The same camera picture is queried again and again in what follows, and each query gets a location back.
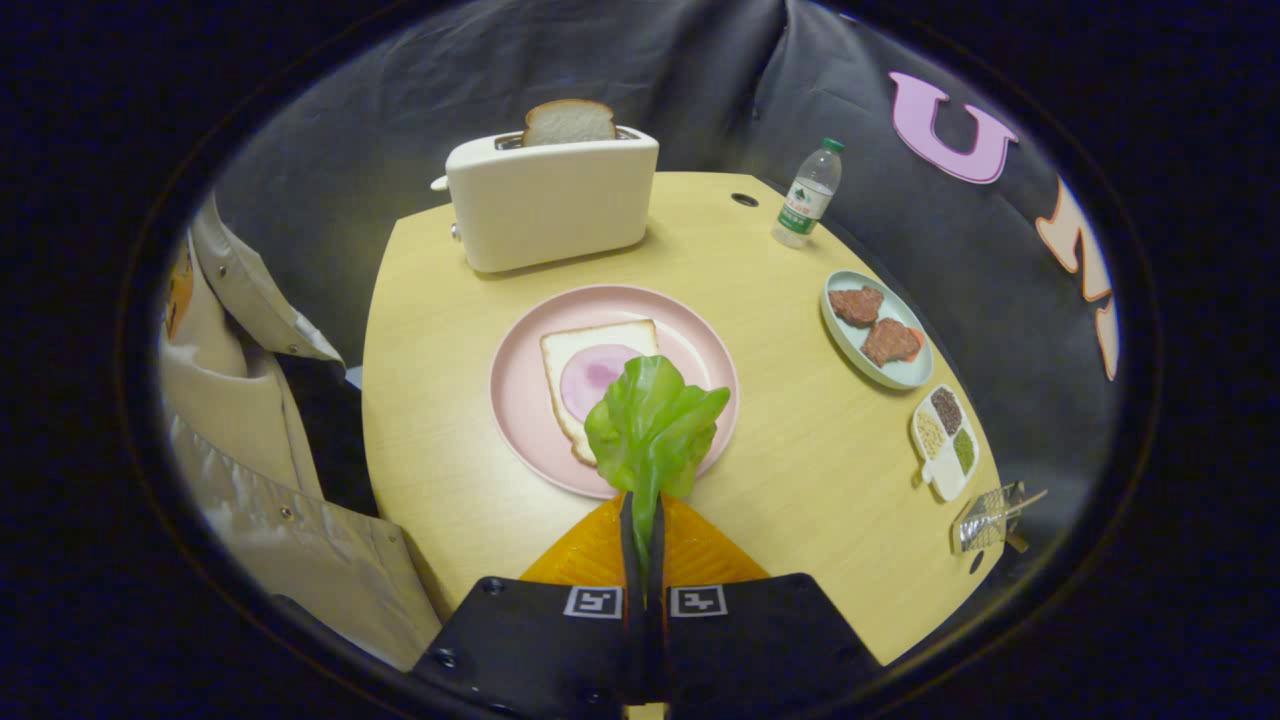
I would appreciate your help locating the clear water bottle green cap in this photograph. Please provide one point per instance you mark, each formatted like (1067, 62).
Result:
(805, 200)

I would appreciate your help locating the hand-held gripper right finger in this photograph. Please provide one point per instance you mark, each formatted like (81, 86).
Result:
(657, 640)

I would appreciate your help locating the person's beige jacket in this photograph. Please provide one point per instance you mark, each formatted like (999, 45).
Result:
(260, 520)

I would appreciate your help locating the brown crust bread slice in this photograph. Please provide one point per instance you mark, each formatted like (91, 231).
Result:
(568, 122)

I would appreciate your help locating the green lettuce leaf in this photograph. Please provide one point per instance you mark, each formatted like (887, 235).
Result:
(650, 420)

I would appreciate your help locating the brown meat piece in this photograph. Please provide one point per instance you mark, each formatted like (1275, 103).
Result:
(856, 305)
(890, 342)

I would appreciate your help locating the person's dark shirt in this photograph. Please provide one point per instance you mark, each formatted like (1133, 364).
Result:
(320, 430)

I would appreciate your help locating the white bread slice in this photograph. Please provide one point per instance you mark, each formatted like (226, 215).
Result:
(570, 350)

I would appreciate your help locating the light blue plate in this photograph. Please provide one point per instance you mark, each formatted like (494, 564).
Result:
(845, 342)

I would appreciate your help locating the white divided seasoning dish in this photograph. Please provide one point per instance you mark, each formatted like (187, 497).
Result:
(945, 480)

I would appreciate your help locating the pink plate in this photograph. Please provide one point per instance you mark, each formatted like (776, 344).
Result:
(520, 400)

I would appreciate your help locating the black table grommet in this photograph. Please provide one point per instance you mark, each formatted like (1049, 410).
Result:
(744, 199)
(976, 561)

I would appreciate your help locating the white toaster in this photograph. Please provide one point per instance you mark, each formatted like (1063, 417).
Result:
(550, 200)

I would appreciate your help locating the clear glass utensil holder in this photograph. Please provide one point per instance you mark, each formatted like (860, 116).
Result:
(985, 520)

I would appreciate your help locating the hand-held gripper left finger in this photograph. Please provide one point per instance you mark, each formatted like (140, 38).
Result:
(630, 560)

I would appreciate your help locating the pink ham slice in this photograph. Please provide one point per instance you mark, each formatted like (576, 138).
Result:
(590, 375)

